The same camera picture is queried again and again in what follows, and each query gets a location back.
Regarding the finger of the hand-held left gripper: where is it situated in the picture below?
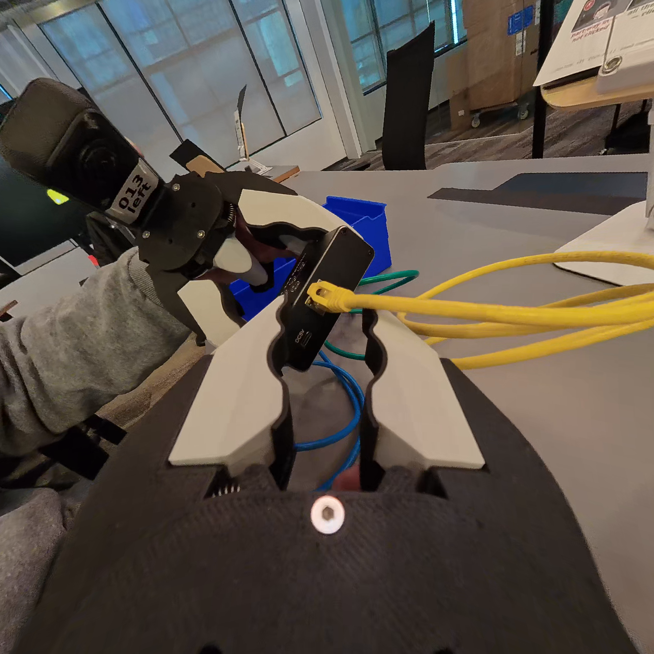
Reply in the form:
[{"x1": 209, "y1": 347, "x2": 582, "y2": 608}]
[
  {"x1": 176, "y1": 278, "x2": 251, "y2": 349},
  {"x1": 236, "y1": 188, "x2": 364, "y2": 256}
]

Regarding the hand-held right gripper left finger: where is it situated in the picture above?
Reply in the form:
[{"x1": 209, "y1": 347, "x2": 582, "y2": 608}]
[{"x1": 168, "y1": 298, "x2": 297, "y2": 490}]

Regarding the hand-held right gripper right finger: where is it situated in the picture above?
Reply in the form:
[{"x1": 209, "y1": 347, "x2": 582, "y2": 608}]
[{"x1": 358, "y1": 308, "x2": 486, "y2": 491}]

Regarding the blue ethernet cable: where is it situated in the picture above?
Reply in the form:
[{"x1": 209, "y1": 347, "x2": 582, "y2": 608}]
[{"x1": 294, "y1": 353, "x2": 366, "y2": 476}]

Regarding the black ethernet switch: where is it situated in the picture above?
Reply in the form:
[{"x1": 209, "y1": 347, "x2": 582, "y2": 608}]
[{"x1": 278, "y1": 226, "x2": 375, "y2": 372}]

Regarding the blue plastic bin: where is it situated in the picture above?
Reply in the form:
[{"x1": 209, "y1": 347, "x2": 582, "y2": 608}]
[{"x1": 228, "y1": 196, "x2": 393, "y2": 323}]

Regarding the yellow ethernet cable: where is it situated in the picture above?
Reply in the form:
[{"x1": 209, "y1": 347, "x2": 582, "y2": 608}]
[{"x1": 307, "y1": 250, "x2": 654, "y2": 371}]

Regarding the green ethernet cable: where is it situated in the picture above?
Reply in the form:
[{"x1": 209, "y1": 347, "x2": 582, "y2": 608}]
[{"x1": 323, "y1": 269, "x2": 421, "y2": 361}]

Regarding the person's left forearm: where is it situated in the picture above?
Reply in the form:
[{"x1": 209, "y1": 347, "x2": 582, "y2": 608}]
[{"x1": 0, "y1": 248, "x2": 192, "y2": 455}]

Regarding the person's left hand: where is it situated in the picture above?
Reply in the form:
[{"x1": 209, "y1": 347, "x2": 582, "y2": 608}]
[{"x1": 245, "y1": 232, "x2": 299, "y2": 271}]

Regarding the white tablet stand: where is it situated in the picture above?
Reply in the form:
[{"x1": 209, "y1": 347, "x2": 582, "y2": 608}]
[{"x1": 232, "y1": 84, "x2": 273, "y2": 175}]

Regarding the black monitor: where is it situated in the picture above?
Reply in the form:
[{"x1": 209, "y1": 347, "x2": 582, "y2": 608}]
[{"x1": 0, "y1": 153, "x2": 103, "y2": 279}]

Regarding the black office chair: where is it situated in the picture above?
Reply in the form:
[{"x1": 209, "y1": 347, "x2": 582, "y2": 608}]
[{"x1": 382, "y1": 21, "x2": 436, "y2": 171}]

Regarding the wooden document stand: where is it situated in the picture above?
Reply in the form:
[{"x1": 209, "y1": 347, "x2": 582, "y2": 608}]
[{"x1": 541, "y1": 51, "x2": 654, "y2": 287}]

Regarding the cardboard box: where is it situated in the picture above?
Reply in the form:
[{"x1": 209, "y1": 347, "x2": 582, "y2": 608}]
[{"x1": 449, "y1": 0, "x2": 537, "y2": 128}]

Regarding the person's grey sweatshirt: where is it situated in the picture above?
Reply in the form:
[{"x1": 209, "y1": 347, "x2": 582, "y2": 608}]
[{"x1": 0, "y1": 488, "x2": 85, "y2": 654}]

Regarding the dark desk cable flap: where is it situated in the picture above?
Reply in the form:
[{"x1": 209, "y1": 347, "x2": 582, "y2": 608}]
[{"x1": 427, "y1": 172, "x2": 650, "y2": 216}]

